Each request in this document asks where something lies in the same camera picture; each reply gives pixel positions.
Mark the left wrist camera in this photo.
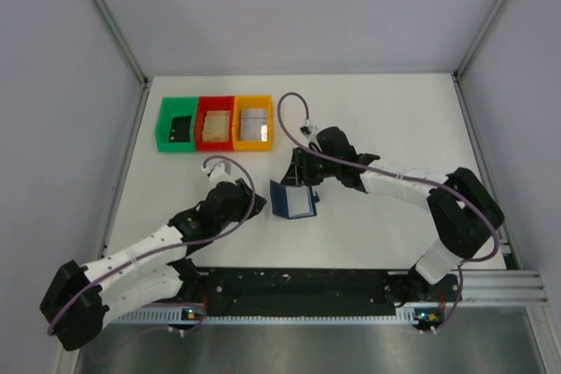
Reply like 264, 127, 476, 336
202, 160, 234, 185

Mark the green plastic bin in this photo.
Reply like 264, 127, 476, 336
155, 96, 198, 153

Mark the black cards stack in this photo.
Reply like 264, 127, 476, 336
168, 116, 192, 144

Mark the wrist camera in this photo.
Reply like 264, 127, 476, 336
299, 123, 319, 141
202, 160, 234, 185

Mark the left aluminium frame post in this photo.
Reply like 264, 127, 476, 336
65, 0, 151, 86

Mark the silver cards stack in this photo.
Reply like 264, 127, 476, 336
240, 108, 268, 142

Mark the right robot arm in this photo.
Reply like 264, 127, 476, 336
280, 124, 504, 305

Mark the grey cable duct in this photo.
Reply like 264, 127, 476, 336
126, 306, 444, 326

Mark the red plastic bin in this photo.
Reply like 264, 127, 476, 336
194, 95, 235, 152

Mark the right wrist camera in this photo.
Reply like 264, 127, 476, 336
299, 123, 319, 141

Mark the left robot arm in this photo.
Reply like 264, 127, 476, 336
39, 179, 267, 351

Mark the yellow plastic bin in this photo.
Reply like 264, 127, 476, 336
231, 95, 273, 152

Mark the aluminium front rail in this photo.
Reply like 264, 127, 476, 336
69, 269, 549, 307

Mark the blue card holder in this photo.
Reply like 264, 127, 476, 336
269, 180, 320, 220

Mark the right aluminium frame post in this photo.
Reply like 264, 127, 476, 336
453, 0, 538, 80

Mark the aluminium frame post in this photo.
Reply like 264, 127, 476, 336
65, 0, 151, 86
453, 0, 538, 80

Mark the beige cards stack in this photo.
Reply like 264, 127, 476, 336
202, 110, 230, 142

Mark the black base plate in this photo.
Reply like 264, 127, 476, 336
163, 267, 458, 317

